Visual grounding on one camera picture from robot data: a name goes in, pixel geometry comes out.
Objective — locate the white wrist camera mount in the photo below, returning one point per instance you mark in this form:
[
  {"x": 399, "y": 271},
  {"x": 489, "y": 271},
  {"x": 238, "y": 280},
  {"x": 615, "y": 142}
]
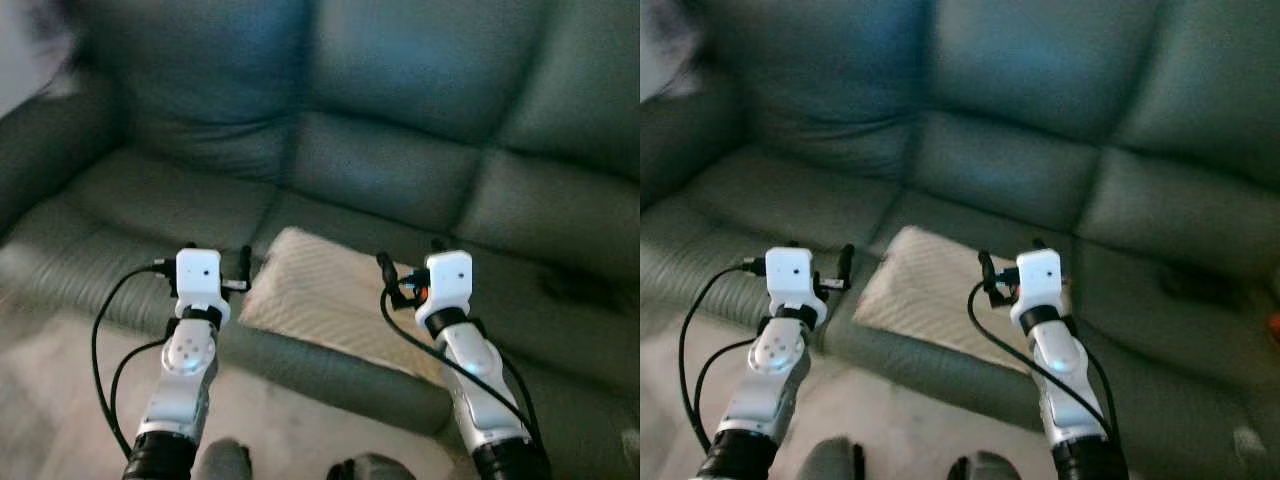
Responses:
[
  {"x": 792, "y": 280},
  {"x": 1040, "y": 283},
  {"x": 200, "y": 280},
  {"x": 447, "y": 283}
]

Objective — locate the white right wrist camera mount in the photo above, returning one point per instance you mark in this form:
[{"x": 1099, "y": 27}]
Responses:
[
  {"x": 1040, "y": 283},
  {"x": 447, "y": 283}
]

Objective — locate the green leather sofa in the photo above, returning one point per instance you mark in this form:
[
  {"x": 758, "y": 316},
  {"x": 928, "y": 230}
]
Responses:
[
  {"x": 1010, "y": 150},
  {"x": 400, "y": 150}
]

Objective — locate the grey robot leg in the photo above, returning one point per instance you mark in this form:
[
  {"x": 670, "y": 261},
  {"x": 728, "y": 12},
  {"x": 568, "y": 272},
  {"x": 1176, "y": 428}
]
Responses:
[
  {"x": 222, "y": 462},
  {"x": 830, "y": 460},
  {"x": 990, "y": 468},
  {"x": 372, "y": 468}
]

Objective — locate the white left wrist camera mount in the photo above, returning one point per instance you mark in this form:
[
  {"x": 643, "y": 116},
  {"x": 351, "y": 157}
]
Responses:
[
  {"x": 200, "y": 280},
  {"x": 792, "y": 280}
]

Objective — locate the cream striped cushion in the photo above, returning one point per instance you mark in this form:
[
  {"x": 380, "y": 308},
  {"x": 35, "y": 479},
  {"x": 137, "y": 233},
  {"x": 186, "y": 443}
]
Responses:
[
  {"x": 320, "y": 295},
  {"x": 930, "y": 290}
]

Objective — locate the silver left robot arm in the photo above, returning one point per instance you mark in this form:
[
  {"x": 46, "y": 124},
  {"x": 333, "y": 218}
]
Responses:
[
  {"x": 770, "y": 375},
  {"x": 185, "y": 380}
]

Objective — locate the grey right robot leg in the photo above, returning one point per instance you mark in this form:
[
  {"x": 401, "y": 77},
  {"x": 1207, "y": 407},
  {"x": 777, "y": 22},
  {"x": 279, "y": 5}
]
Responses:
[
  {"x": 372, "y": 468},
  {"x": 990, "y": 468}
]

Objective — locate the grey left robot leg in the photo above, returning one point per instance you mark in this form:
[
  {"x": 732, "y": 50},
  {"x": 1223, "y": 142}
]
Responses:
[
  {"x": 830, "y": 460},
  {"x": 222, "y": 462}
]

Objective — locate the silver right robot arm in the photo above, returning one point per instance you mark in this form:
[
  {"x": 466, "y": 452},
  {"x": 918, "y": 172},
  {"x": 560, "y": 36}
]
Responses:
[
  {"x": 1065, "y": 385},
  {"x": 480, "y": 390}
]

